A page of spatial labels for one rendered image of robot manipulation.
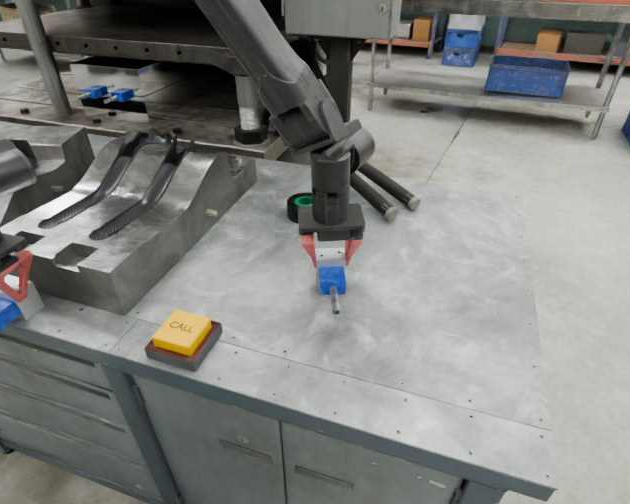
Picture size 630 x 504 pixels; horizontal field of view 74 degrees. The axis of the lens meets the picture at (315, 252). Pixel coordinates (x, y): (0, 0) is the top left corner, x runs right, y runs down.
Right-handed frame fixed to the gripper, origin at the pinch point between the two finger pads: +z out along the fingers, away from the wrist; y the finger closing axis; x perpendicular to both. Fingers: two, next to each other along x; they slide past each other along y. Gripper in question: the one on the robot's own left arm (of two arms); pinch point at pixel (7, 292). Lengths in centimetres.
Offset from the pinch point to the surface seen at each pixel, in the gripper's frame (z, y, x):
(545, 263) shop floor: 87, -115, -162
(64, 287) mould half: 1.5, -5.7, -4.8
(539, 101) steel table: 62, -121, -354
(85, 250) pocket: -3.2, -7.7, -9.4
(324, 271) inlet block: 1.1, -44.7, -21.1
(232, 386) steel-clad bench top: 5.0, -38.9, 1.5
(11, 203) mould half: -3.2, 17.5, -17.5
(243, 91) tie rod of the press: -9, -2, -79
